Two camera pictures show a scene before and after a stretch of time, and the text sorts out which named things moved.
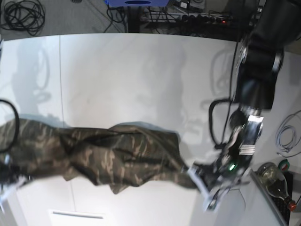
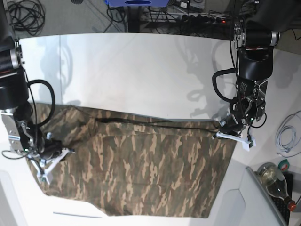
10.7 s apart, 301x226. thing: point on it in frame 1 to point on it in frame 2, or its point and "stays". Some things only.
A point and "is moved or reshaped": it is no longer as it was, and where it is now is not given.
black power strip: x=200 y=19 stays
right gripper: x=224 y=172 to x=231 y=125
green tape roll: x=284 y=165 stays
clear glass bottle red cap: x=275 y=182 stays
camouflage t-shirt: x=123 y=157 is moved or reshaped
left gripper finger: x=20 y=182 to x=40 y=174
